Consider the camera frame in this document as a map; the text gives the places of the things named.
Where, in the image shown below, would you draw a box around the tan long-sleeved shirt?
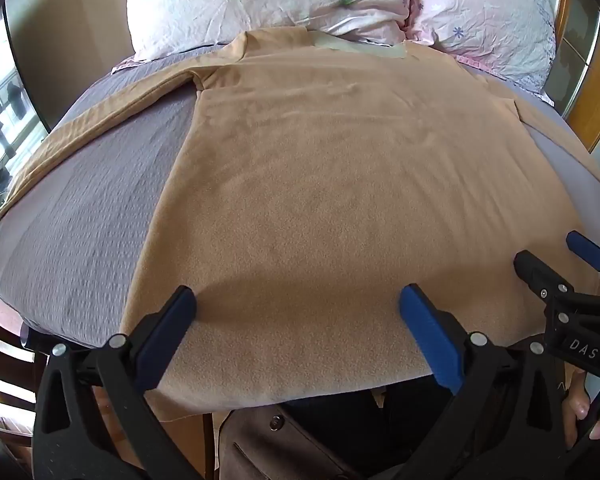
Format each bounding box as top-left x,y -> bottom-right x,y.
0,29 -> 600,413

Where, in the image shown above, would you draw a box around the bed with grey sheet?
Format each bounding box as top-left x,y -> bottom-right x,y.
0,35 -> 600,361

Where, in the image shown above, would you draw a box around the window with hanging clothes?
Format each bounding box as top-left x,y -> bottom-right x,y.
0,24 -> 48,211

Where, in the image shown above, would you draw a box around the person's dark trousers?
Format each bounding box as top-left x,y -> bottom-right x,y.
280,374 -> 462,480

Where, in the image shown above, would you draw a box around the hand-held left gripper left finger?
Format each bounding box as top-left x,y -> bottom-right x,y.
32,285 -> 198,480

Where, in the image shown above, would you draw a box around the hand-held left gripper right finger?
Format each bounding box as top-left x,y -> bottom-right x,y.
398,283 -> 569,480

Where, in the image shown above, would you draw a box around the pink floral pillow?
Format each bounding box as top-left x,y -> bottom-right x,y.
406,0 -> 559,107

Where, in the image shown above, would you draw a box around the dark wardrobe panel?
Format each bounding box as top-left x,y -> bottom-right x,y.
4,0 -> 132,132

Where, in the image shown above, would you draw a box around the person's right hand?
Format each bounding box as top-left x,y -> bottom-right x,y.
561,366 -> 600,451

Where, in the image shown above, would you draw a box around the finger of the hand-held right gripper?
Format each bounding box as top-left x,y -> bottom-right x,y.
513,250 -> 577,307
566,231 -> 600,302

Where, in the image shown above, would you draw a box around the person's brown jacket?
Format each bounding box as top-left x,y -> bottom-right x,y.
219,404 -> 363,480

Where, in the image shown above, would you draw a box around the white floral pillow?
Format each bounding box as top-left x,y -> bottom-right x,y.
126,0 -> 419,64

